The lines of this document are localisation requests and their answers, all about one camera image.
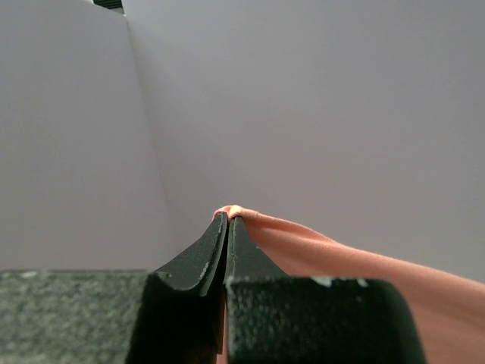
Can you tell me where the pink t shirt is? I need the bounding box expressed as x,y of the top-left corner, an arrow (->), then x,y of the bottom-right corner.
212,204 -> 485,364

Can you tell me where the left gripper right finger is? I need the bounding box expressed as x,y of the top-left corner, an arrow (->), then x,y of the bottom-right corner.
224,218 -> 426,363

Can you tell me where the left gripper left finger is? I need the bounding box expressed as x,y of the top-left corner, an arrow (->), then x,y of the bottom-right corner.
125,213 -> 229,363

